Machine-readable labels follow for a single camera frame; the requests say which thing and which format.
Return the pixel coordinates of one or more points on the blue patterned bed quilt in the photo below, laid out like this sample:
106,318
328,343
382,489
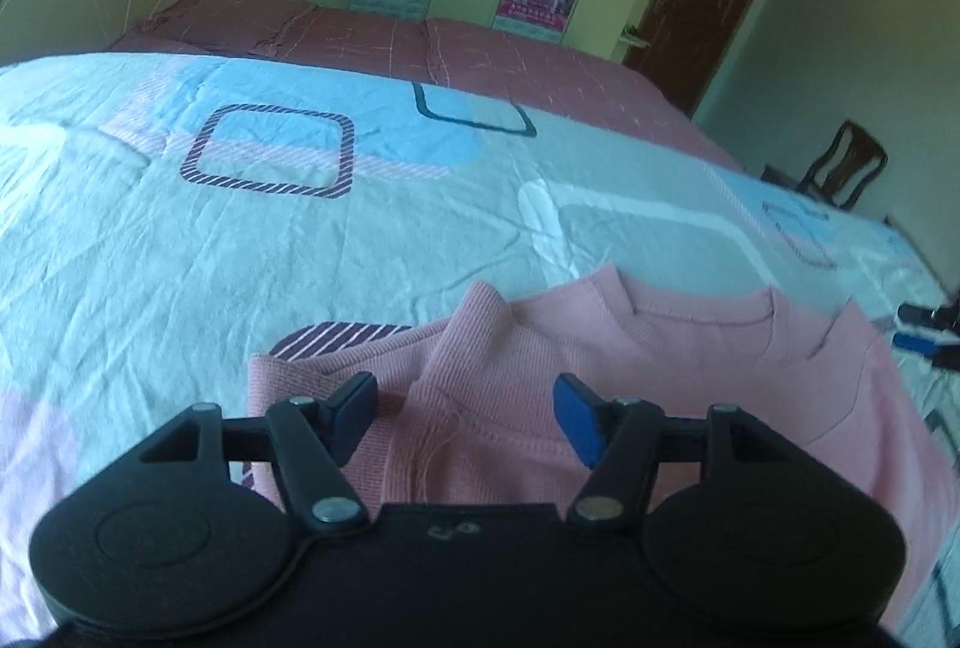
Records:
225,258

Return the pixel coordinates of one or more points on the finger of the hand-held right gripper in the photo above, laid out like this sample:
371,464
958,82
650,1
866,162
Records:
922,344
926,316

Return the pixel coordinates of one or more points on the pink sweatshirt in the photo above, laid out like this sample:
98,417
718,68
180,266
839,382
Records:
675,355

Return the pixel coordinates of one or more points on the dark wooden chair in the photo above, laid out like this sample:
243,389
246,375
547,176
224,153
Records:
840,164

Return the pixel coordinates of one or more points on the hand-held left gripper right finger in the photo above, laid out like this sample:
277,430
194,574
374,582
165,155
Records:
577,423

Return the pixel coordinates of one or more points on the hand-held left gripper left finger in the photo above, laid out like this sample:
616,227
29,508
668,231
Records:
356,415

